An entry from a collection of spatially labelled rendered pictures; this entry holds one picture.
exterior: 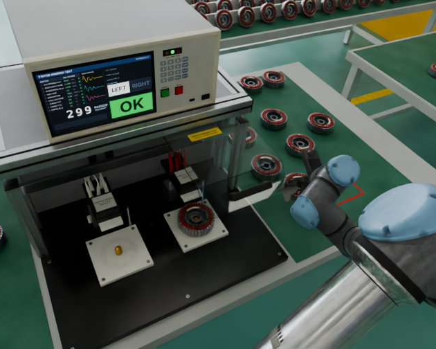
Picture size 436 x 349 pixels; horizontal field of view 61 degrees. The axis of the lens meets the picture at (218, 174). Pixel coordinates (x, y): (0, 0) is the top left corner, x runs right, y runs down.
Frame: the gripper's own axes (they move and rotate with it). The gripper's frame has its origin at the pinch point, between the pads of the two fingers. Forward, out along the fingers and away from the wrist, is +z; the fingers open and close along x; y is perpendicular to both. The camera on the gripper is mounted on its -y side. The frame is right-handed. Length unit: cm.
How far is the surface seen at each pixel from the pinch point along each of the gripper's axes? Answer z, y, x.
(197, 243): -5.5, 17.8, -33.9
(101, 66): -42, -18, -56
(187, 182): -11.2, 0.6, -37.0
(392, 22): 206, -215, 185
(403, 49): 66, -95, 92
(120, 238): -4, 16, -56
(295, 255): -4.6, 21.9, -4.0
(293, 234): -0.5, 15.3, -3.1
